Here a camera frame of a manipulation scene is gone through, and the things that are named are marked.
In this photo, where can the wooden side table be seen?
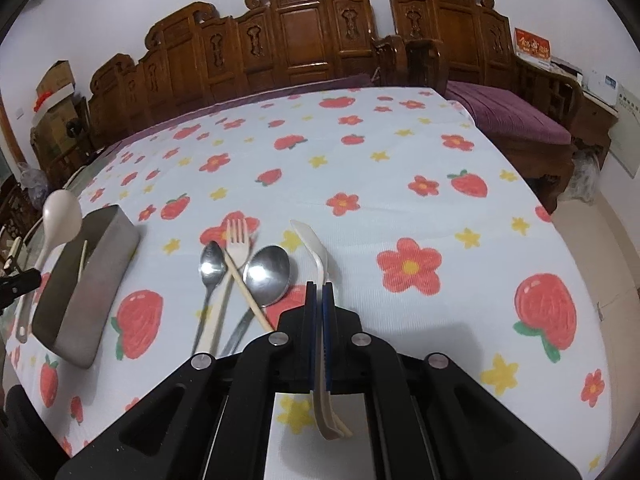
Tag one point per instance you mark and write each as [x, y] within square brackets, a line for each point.
[560, 96]

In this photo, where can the white device on side table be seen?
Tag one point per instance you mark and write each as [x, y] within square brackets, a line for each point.
[603, 87]

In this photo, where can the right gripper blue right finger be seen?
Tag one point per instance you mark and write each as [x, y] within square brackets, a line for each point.
[427, 418]

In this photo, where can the light bamboo chopstick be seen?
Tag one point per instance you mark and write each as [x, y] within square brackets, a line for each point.
[82, 260]
[252, 304]

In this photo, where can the strawberry flower tablecloth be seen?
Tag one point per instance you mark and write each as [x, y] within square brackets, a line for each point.
[433, 239]

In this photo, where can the carved wooden sofa bench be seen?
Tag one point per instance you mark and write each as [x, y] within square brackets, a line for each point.
[195, 57]

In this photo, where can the red calendar box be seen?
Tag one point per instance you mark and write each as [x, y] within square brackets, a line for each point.
[531, 46]

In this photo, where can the stacked cardboard boxes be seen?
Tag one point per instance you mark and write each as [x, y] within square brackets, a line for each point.
[62, 140]

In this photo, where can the purple armchair cushion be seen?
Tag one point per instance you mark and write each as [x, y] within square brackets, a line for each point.
[503, 113]

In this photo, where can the plastic bag on floor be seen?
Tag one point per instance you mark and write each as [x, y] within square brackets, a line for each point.
[584, 182]

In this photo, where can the large steel spoon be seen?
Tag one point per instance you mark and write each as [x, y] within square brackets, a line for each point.
[267, 276]

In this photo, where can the carved wooden armchair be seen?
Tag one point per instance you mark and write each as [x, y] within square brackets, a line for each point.
[469, 41]

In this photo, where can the metal rectangular tray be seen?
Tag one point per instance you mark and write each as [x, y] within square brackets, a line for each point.
[70, 317]

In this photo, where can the top cardboard box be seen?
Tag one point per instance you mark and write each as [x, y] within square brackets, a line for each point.
[58, 76]

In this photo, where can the cream plastic fork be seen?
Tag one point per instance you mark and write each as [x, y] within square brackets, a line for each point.
[238, 249]

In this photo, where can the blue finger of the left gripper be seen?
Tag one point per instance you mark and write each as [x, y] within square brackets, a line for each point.
[14, 286]

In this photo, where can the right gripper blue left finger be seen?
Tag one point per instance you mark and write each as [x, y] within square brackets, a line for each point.
[210, 418]

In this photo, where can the large cream plastic spoon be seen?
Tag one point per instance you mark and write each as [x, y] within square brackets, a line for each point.
[61, 220]

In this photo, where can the white wall panel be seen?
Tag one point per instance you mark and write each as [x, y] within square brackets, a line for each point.
[625, 134]

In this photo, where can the small steel spoon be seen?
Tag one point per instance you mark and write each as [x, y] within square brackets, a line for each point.
[212, 270]

